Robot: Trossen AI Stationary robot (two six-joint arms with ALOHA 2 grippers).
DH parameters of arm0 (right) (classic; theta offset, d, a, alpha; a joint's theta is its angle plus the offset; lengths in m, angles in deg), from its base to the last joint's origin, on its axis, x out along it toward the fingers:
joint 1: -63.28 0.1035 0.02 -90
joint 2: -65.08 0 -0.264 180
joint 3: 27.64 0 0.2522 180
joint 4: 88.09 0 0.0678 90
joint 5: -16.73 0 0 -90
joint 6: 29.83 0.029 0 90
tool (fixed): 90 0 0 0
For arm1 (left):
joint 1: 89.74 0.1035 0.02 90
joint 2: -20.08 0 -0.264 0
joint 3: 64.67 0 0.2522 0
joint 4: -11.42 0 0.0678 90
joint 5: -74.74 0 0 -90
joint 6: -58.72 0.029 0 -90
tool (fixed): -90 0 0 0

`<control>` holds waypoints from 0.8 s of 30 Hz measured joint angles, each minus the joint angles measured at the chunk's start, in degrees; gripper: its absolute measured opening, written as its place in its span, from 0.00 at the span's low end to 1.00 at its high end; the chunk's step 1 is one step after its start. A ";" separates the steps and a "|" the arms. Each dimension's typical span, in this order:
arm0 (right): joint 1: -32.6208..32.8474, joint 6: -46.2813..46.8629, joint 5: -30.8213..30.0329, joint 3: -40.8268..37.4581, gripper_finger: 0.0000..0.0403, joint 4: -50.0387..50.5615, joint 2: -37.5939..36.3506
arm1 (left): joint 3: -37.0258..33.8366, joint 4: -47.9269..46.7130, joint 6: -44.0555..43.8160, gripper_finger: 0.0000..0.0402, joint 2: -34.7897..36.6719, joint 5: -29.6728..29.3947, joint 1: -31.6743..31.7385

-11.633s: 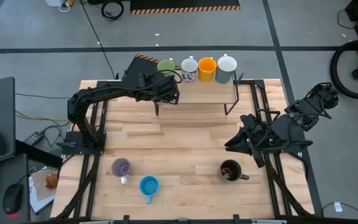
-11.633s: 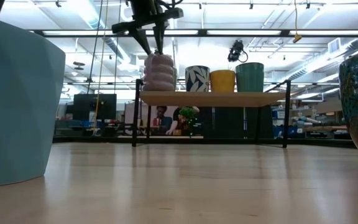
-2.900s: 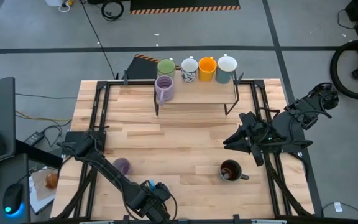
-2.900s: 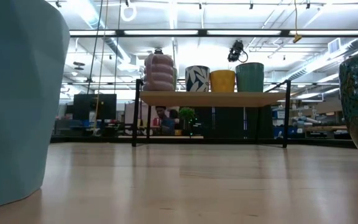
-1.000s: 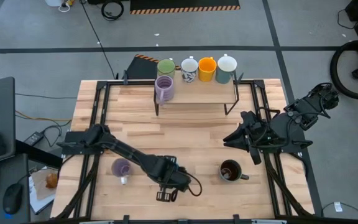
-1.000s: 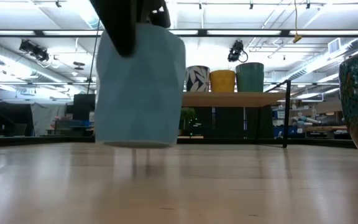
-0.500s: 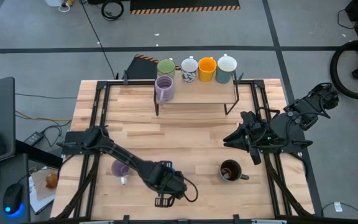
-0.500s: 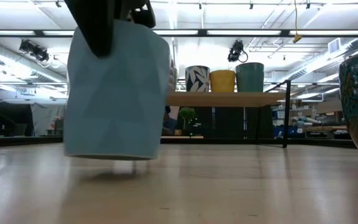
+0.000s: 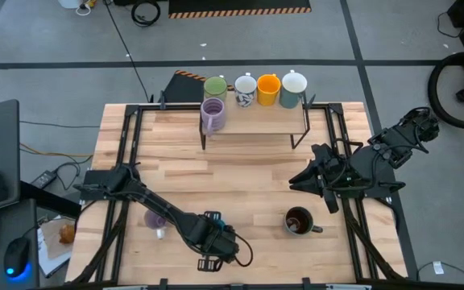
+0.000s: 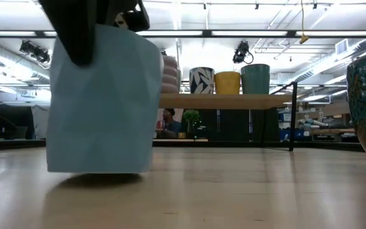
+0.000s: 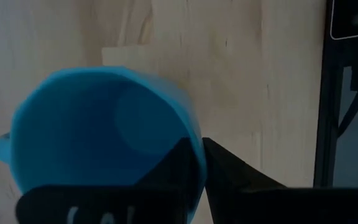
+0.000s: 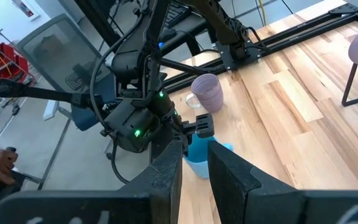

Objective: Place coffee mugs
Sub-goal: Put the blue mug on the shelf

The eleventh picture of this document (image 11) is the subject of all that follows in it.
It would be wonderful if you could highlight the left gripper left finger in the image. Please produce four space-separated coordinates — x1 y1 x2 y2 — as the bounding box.
15 136 201 224

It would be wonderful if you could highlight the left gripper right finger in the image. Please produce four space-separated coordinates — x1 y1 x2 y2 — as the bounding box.
201 138 358 224

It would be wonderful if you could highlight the blue mug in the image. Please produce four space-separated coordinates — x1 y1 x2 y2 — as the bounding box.
0 65 208 224

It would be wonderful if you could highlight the black metal table frame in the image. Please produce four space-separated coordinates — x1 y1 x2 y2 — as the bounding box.
313 0 358 188

